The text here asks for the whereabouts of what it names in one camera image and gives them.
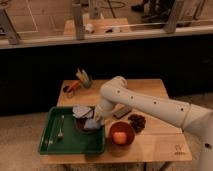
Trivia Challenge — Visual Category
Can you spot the blue grey cloth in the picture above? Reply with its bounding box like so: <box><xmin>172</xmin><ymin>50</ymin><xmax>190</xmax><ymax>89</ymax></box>
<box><xmin>73</xmin><ymin>106</ymin><xmax>100</xmax><ymax>130</ymax></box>

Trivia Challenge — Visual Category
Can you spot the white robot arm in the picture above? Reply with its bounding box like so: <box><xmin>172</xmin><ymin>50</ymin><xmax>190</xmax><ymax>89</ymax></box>
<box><xmin>94</xmin><ymin>76</ymin><xmax>213</xmax><ymax>171</ymax></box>

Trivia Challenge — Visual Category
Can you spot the grey sponge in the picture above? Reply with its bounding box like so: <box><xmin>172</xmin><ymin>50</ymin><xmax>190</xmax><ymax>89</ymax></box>
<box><xmin>113</xmin><ymin>106</ymin><xmax>132</xmax><ymax>119</ymax></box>

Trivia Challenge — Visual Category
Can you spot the red bowl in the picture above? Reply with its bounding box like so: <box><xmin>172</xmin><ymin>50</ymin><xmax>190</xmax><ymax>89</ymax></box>
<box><xmin>109</xmin><ymin>121</ymin><xmax>135</xmax><ymax>146</ymax></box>

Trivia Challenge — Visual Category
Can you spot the orange fruit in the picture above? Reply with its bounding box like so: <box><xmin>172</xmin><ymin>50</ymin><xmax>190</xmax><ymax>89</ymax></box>
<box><xmin>113</xmin><ymin>132</ymin><xmax>127</xmax><ymax>145</ymax></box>

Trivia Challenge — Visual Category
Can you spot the grey utensil holder cup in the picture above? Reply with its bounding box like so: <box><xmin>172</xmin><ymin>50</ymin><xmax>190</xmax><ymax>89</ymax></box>
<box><xmin>76</xmin><ymin>69</ymin><xmax>92</xmax><ymax>88</ymax></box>

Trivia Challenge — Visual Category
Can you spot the bunch of dark grapes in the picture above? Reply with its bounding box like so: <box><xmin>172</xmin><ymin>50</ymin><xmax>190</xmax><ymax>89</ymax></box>
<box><xmin>128</xmin><ymin>114</ymin><xmax>146</xmax><ymax>133</ymax></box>

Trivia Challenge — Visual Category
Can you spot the green plastic tray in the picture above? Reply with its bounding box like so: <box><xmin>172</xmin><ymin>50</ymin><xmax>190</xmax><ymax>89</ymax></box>
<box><xmin>38</xmin><ymin>107</ymin><xmax>105</xmax><ymax>155</ymax></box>

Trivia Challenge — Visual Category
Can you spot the metal fork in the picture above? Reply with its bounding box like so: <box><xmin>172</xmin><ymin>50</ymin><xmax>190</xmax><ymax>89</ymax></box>
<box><xmin>57</xmin><ymin>115</ymin><xmax>64</xmax><ymax>140</ymax></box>

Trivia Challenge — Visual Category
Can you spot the metal spoon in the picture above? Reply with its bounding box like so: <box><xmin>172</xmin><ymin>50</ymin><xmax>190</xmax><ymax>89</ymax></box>
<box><xmin>48</xmin><ymin>118</ymin><xmax>61</xmax><ymax>148</ymax></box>

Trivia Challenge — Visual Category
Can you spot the wooden background table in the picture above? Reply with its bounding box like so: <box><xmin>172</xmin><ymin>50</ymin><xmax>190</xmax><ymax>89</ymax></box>
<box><xmin>64</xmin><ymin>18</ymin><xmax>131</xmax><ymax>36</ymax></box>

